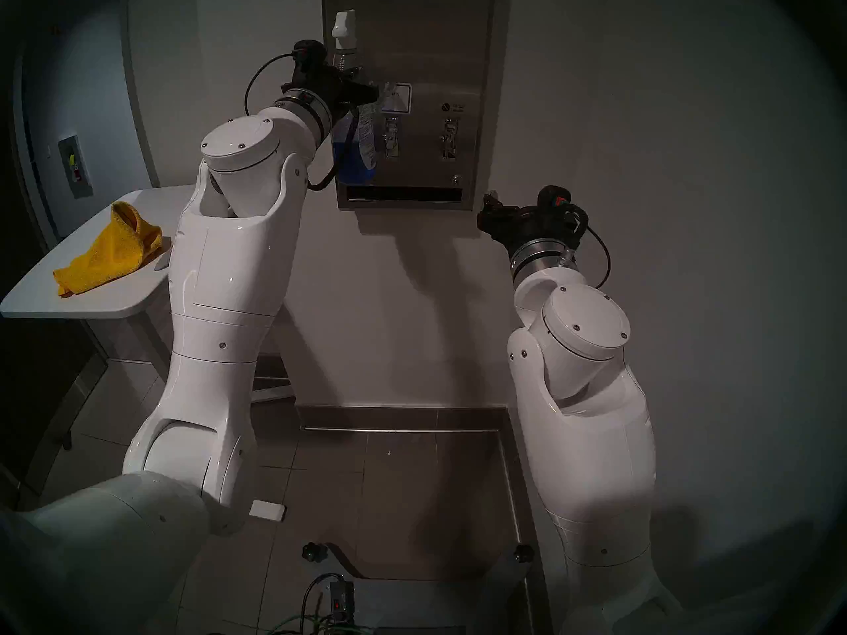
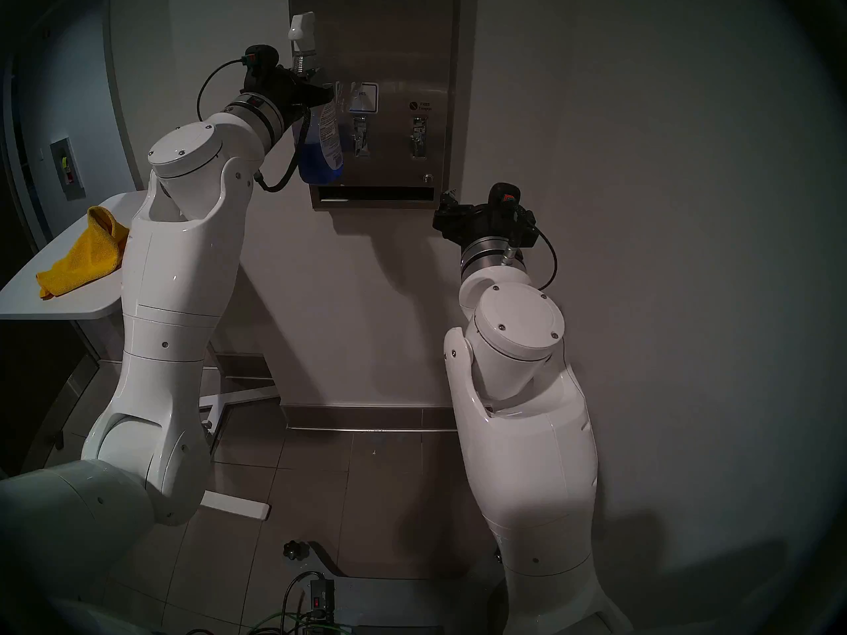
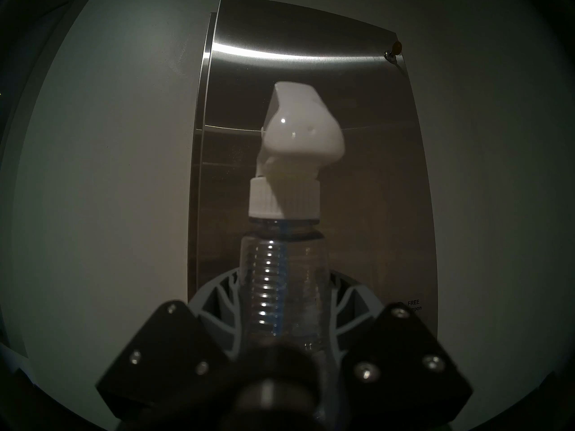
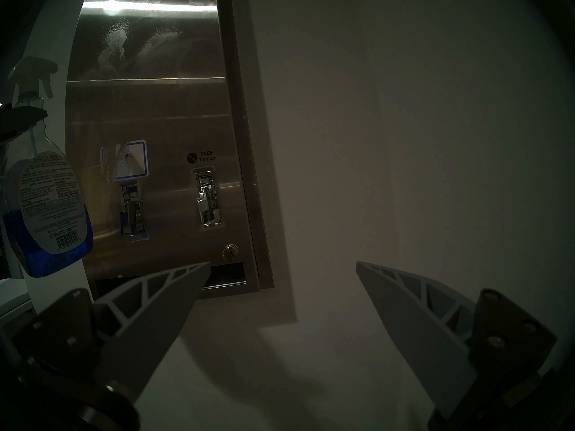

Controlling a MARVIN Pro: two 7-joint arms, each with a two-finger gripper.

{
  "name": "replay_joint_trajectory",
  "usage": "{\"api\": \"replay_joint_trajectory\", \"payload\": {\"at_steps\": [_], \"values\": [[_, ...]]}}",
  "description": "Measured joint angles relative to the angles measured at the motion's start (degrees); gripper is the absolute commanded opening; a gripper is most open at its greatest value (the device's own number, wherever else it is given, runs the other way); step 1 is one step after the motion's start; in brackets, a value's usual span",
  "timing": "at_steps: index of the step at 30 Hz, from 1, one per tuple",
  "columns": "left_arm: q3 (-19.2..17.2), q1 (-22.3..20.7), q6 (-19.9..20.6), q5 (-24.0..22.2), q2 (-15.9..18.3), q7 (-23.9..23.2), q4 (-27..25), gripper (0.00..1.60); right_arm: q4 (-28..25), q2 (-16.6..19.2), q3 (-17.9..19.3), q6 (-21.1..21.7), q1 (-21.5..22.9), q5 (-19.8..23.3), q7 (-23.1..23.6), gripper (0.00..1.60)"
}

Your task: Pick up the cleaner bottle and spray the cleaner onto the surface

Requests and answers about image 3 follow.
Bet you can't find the clear spray bottle blue cleaner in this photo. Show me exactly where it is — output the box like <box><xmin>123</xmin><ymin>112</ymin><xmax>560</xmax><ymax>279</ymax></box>
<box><xmin>234</xmin><ymin>81</ymin><xmax>346</xmax><ymax>359</ymax></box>

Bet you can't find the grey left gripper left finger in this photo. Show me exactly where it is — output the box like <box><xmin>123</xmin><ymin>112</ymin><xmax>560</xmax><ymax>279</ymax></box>
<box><xmin>95</xmin><ymin>269</ymin><xmax>244</xmax><ymax>421</ymax></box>

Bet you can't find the stainless steel wall dispenser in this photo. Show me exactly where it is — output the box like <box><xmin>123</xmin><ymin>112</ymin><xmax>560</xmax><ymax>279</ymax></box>
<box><xmin>188</xmin><ymin>0</ymin><xmax>439</xmax><ymax>339</ymax></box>

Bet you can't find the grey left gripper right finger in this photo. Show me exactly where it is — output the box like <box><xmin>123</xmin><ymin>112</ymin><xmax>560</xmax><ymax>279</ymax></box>
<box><xmin>329</xmin><ymin>268</ymin><xmax>473</xmax><ymax>424</ymax></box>

